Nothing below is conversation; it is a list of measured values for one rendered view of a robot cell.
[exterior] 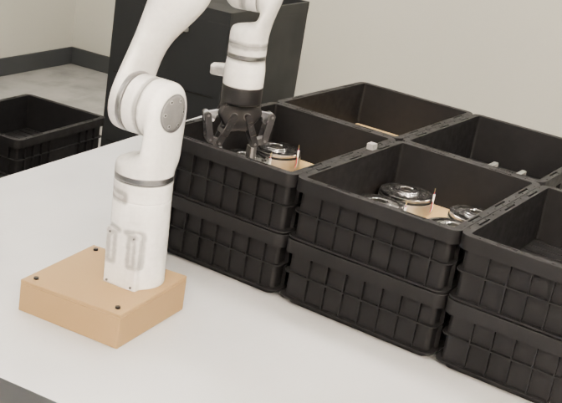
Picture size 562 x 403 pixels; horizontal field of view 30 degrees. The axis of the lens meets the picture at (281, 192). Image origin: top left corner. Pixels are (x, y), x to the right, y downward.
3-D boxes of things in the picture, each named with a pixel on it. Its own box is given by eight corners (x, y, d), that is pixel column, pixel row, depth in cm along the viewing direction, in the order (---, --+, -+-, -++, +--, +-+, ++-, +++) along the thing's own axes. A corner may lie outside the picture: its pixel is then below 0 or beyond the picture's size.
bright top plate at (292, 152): (281, 161, 205) (281, 158, 205) (241, 146, 211) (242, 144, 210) (309, 154, 213) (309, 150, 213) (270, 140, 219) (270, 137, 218)
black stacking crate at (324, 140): (283, 241, 177) (293, 178, 174) (148, 190, 191) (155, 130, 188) (386, 196, 210) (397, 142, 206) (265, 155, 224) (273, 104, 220)
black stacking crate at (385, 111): (387, 195, 210) (398, 141, 207) (266, 154, 224) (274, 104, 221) (463, 162, 243) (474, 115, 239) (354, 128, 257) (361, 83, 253)
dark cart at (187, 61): (192, 269, 362) (228, 13, 333) (88, 232, 379) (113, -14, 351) (273, 225, 416) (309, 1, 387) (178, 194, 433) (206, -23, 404)
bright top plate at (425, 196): (421, 207, 191) (421, 205, 191) (371, 192, 196) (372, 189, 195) (439, 196, 200) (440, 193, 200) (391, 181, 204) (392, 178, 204)
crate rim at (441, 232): (455, 247, 160) (458, 232, 159) (292, 189, 174) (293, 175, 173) (539, 196, 193) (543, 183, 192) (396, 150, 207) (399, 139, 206)
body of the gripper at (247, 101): (227, 85, 185) (221, 135, 188) (272, 87, 188) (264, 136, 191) (215, 73, 192) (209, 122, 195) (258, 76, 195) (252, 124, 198)
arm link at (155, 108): (196, 79, 157) (186, 186, 163) (148, 66, 162) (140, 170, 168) (158, 88, 150) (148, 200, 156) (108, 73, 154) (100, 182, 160)
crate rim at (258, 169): (291, 189, 174) (293, 175, 173) (152, 140, 188) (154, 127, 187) (396, 150, 207) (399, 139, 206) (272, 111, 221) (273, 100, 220)
